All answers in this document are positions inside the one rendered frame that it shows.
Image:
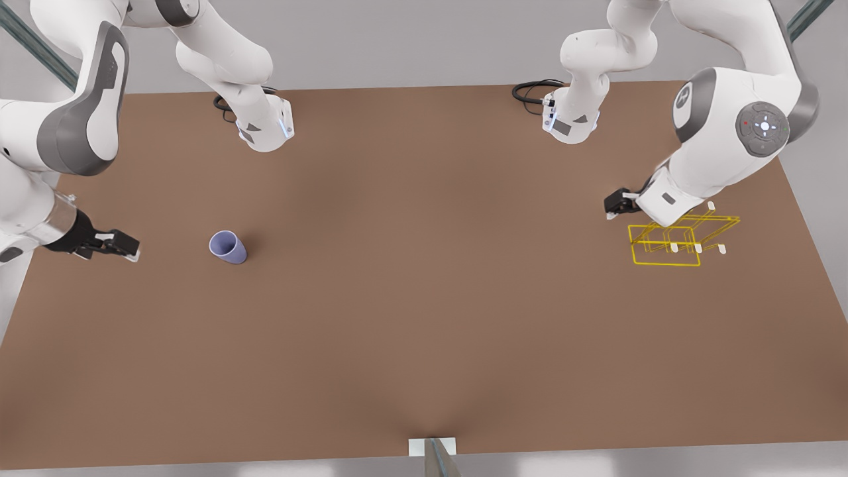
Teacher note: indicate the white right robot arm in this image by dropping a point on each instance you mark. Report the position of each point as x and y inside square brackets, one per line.
[79, 126]

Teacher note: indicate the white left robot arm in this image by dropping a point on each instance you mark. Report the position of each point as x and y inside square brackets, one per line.
[722, 146]

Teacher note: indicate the silver frame post with foot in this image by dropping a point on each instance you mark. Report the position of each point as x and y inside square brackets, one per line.
[437, 454]

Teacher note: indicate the purple cup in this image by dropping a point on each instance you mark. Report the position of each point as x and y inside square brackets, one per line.
[230, 249]

